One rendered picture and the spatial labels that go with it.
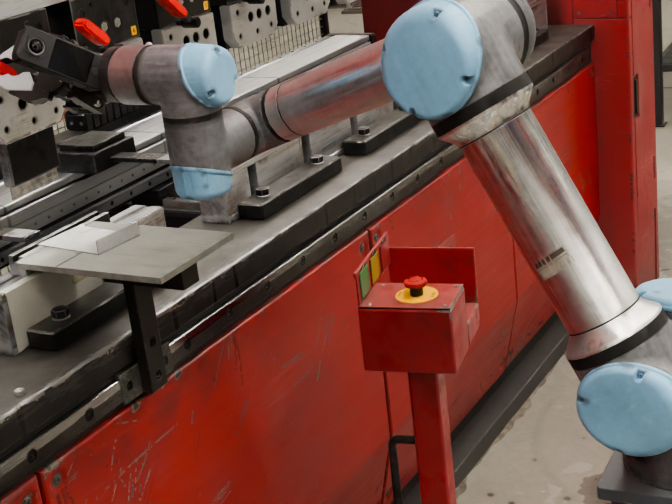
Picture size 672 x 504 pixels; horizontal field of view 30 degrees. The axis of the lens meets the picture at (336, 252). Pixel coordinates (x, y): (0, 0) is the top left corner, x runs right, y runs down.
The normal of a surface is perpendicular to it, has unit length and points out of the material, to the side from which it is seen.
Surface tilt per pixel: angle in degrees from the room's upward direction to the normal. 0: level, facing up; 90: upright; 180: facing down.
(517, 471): 0
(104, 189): 90
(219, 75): 90
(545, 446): 0
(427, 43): 83
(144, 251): 0
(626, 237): 90
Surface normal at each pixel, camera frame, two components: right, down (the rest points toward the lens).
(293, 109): -0.55, 0.28
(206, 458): 0.87, 0.07
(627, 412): -0.44, 0.46
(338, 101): -0.35, 0.65
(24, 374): -0.11, -0.93
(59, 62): 0.53, -0.04
